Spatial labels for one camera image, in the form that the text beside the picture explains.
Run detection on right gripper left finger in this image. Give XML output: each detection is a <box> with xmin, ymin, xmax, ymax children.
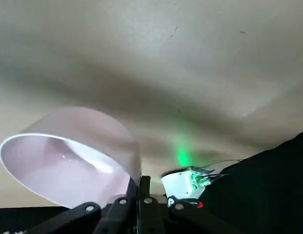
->
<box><xmin>26</xmin><ymin>181</ymin><xmax>140</xmax><ymax>234</ymax></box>

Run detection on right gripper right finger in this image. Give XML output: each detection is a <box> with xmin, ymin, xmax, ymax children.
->
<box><xmin>139</xmin><ymin>175</ymin><xmax>240</xmax><ymax>234</ymax></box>

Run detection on black left base cables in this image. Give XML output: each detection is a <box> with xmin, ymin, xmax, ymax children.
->
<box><xmin>207</xmin><ymin>158</ymin><xmax>243</xmax><ymax>178</ymax></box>

